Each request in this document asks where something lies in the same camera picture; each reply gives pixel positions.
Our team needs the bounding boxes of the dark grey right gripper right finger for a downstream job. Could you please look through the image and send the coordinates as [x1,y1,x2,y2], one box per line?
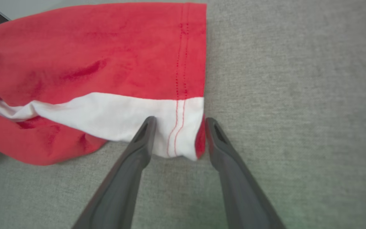
[205,117,287,229]

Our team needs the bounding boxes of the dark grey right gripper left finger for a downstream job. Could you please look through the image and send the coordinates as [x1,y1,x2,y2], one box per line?
[72,116,157,229]

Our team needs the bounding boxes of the red shorts with white stripe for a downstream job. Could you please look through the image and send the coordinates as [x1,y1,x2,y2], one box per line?
[0,2,207,166]

